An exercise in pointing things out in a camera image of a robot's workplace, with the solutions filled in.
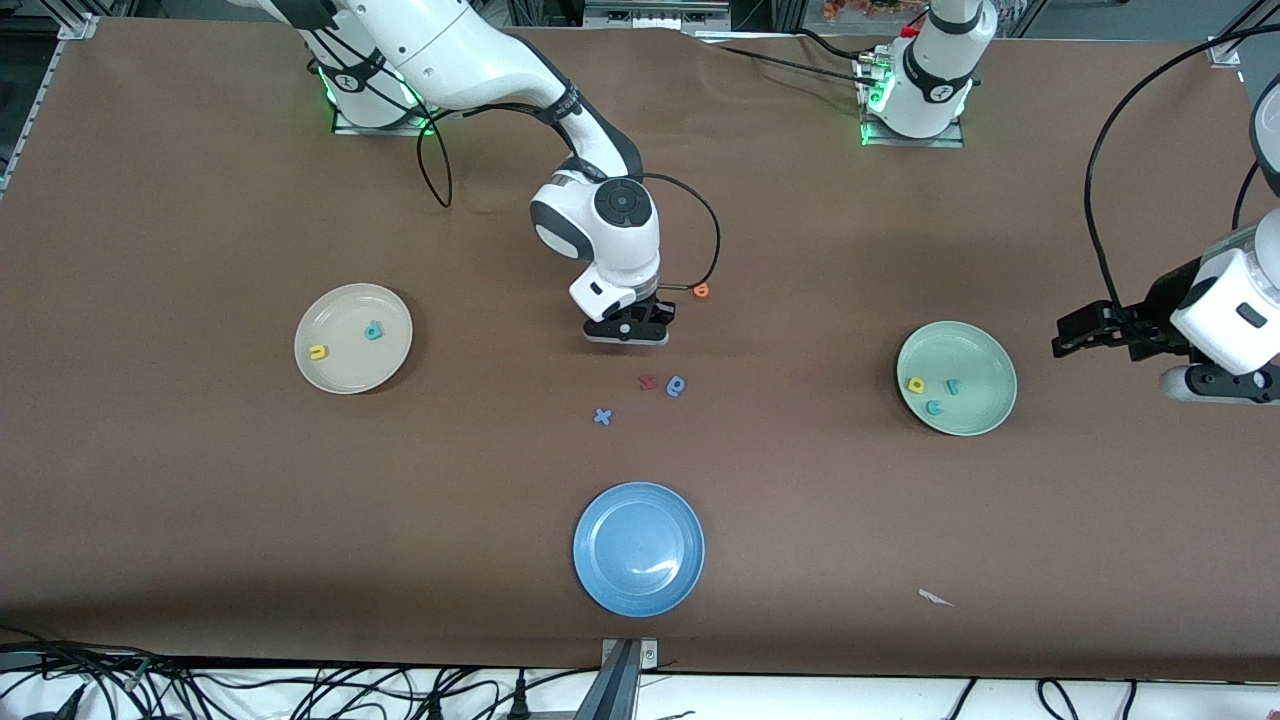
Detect green plate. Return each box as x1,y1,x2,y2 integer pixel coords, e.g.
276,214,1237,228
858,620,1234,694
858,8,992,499
896,320,1019,437

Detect blue plate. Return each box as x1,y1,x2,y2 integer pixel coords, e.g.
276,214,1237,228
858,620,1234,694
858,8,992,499
573,482,706,618

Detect grey power strip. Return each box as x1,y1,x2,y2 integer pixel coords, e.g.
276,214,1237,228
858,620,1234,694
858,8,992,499
585,0,732,32

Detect beige brown plate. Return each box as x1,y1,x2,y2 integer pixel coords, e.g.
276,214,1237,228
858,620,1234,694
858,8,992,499
294,283,414,395

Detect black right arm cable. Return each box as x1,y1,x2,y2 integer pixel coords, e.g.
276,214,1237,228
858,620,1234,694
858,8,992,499
300,30,723,297

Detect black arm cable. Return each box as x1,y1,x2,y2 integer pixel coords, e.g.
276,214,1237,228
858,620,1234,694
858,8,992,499
1083,22,1280,337
300,30,723,297

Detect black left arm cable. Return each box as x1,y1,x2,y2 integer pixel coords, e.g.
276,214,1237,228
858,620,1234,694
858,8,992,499
1083,22,1280,337

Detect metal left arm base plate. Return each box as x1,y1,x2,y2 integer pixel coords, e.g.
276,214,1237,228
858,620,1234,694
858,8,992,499
860,55,966,149

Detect black base cable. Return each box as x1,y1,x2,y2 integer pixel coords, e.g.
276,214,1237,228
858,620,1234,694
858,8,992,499
712,44,869,83
795,28,881,63

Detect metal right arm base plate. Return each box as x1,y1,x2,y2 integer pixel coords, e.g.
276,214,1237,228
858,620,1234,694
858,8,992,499
333,90,436,137

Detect metal table edge bracket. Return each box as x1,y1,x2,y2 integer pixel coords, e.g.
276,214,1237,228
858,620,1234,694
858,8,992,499
600,637,659,669

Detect grey support post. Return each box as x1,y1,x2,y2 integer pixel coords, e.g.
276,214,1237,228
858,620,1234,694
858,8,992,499
573,640,641,720

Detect aluminium side rail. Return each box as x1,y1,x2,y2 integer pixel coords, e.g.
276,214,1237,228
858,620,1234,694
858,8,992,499
0,40,63,193

